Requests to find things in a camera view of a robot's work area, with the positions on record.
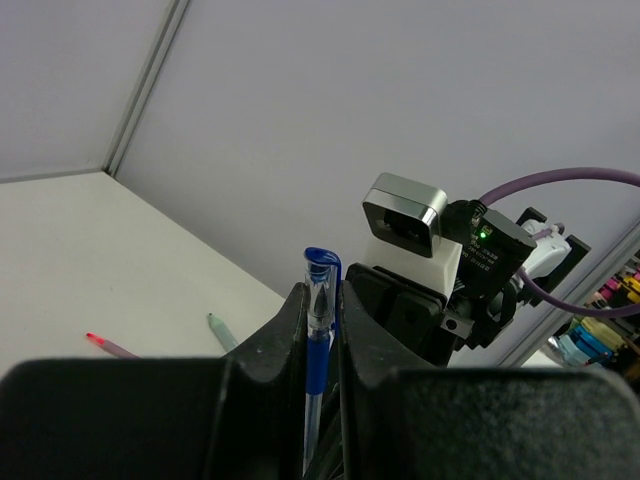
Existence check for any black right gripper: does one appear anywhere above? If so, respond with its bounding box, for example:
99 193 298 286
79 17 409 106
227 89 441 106
346 263 474 367

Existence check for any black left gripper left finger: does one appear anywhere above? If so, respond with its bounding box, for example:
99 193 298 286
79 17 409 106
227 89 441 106
1 285 308 479

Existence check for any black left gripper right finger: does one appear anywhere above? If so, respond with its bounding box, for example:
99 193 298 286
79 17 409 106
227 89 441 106
338 284 639 479

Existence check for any blue gel pen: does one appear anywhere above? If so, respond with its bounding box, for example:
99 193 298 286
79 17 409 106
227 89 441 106
303 316 333 474

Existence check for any blue pen cap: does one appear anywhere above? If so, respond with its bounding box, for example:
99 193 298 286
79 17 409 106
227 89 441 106
304 247 342 342

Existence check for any green highlighter pen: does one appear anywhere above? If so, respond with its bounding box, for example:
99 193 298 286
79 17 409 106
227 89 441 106
207 313 238 352

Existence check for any pink highlighter pen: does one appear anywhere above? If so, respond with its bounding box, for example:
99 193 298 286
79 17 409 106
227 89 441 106
85 332 137 359

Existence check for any colourful marker box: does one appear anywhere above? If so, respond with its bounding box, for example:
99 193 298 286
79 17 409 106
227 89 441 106
542 253 639 384

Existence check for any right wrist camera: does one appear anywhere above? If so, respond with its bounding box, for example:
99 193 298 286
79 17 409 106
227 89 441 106
360 172 464 296

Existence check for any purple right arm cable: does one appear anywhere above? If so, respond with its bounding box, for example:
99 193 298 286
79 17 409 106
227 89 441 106
482 167 640 319

